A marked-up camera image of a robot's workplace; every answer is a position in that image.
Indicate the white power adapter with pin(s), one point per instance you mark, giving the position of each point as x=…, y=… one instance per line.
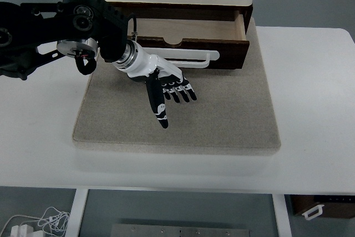
x=21, y=231

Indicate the white spare drawer handle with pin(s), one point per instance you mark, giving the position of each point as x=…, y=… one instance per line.
x=313, y=212

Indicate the black white robotic hand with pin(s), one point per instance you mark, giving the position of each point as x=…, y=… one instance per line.
x=162, y=79

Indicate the spare brown drawer box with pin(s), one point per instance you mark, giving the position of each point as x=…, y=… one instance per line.
x=335, y=206

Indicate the white left table leg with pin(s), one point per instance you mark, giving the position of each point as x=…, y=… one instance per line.
x=76, y=213

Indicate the white table leg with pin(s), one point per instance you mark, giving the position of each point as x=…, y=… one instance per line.
x=76, y=213
x=281, y=215

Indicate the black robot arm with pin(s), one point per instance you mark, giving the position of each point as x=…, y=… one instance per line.
x=35, y=34

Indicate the white right table leg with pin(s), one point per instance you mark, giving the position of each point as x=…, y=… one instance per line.
x=281, y=215

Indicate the dark wooden drawer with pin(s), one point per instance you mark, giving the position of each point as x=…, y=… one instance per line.
x=228, y=38

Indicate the grey felt mat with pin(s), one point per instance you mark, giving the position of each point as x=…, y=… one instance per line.
x=233, y=113

